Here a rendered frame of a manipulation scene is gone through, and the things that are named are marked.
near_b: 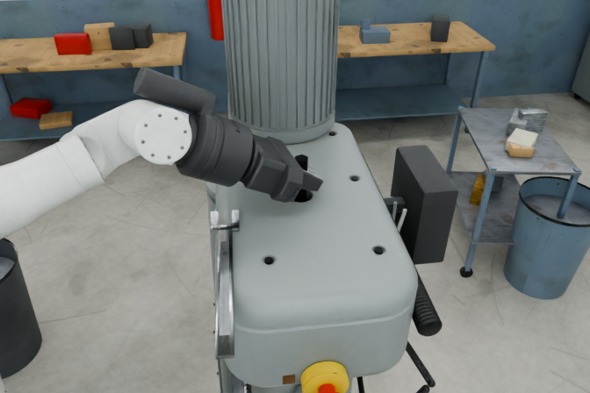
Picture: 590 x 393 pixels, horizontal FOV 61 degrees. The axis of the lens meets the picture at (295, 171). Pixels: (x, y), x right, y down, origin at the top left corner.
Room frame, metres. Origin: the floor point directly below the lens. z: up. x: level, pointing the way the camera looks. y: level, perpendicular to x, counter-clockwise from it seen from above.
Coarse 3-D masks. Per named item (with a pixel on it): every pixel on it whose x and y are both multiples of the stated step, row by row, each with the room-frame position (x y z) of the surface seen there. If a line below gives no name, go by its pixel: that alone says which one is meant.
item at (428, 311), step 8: (376, 184) 0.77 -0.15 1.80; (384, 200) 0.72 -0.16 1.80; (424, 288) 0.51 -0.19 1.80; (416, 296) 0.49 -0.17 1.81; (424, 296) 0.49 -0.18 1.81; (416, 304) 0.48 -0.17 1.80; (424, 304) 0.47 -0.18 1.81; (432, 304) 0.48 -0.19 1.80; (416, 312) 0.46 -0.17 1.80; (424, 312) 0.46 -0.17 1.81; (432, 312) 0.46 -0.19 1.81; (416, 320) 0.46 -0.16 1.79; (424, 320) 0.45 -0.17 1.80; (432, 320) 0.45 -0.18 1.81; (440, 320) 0.45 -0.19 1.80; (416, 328) 0.45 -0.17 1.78; (424, 328) 0.44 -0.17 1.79; (432, 328) 0.44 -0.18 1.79; (440, 328) 0.45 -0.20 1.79
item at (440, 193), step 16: (400, 160) 1.00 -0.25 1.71; (416, 160) 0.98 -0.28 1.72; (432, 160) 0.98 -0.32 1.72; (400, 176) 0.99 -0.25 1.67; (416, 176) 0.91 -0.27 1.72; (432, 176) 0.91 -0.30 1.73; (448, 176) 0.91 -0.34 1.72; (400, 192) 0.97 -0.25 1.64; (416, 192) 0.89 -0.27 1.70; (432, 192) 0.85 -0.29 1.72; (448, 192) 0.86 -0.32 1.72; (416, 208) 0.87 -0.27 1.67; (432, 208) 0.85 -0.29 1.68; (448, 208) 0.86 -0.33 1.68; (416, 224) 0.86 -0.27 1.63; (432, 224) 0.85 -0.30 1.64; (448, 224) 0.86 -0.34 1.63; (416, 240) 0.85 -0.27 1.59; (432, 240) 0.86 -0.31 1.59; (416, 256) 0.85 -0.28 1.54; (432, 256) 0.86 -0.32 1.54
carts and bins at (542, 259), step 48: (480, 144) 2.61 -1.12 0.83; (528, 144) 2.50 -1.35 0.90; (480, 192) 2.69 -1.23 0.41; (528, 192) 2.53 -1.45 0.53; (576, 192) 2.48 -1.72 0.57; (0, 240) 1.98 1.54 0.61; (480, 240) 2.33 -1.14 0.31; (528, 240) 2.22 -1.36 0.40; (576, 240) 2.11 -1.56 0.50; (0, 288) 1.68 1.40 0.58; (528, 288) 2.17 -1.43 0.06; (0, 336) 1.62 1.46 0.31
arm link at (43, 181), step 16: (32, 160) 0.46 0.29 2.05; (48, 160) 0.46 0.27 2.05; (64, 160) 0.46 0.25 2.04; (0, 176) 0.44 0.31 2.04; (16, 176) 0.44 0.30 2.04; (32, 176) 0.44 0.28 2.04; (48, 176) 0.45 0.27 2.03; (64, 176) 0.45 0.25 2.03; (0, 192) 0.42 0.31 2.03; (16, 192) 0.43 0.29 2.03; (32, 192) 0.43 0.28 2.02; (48, 192) 0.44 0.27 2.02; (64, 192) 0.45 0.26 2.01; (80, 192) 0.46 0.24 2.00; (0, 208) 0.41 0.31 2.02; (16, 208) 0.42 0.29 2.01; (32, 208) 0.43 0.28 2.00; (48, 208) 0.44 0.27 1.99; (0, 224) 0.41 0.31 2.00; (16, 224) 0.42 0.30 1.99
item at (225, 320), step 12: (216, 216) 0.55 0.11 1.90; (216, 228) 0.53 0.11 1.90; (228, 228) 0.53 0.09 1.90; (228, 240) 0.50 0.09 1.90; (228, 252) 0.48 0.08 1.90; (228, 264) 0.46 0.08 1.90; (228, 276) 0.43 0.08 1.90; (216, 288) 0.42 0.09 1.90; (228, 288) 0.42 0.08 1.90; (216, 300) 0.40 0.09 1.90; (228, 300) 0.40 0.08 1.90; (216, 312) 0.38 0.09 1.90; (228, 312) 0.38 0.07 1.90; (216, 324) 0.36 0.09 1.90; (228, 324) 0.36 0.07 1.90; (216, 336) 0.35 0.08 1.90; (228, 336) 0.35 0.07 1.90; (216, 348) 0.33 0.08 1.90; (228, 348) 0.33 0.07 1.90
